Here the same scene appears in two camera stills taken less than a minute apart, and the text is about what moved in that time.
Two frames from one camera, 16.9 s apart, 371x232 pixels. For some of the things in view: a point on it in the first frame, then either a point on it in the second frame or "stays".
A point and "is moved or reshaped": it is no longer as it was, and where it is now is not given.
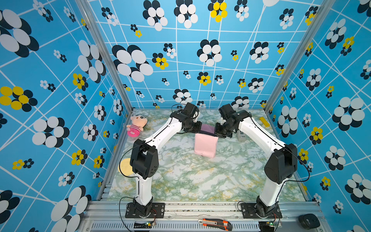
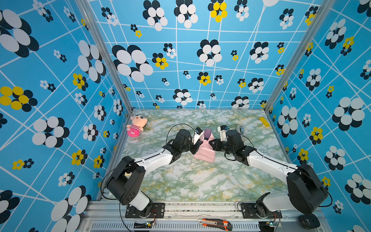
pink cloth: (207, 129) is moved or reshaped
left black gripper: (198, 128) to (196, 147)
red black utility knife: (214, 223) stays
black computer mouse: (308, 221) stays
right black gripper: (218, 133) to (216, 146)
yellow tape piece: (265, 123) stays
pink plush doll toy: (138, 122) stays
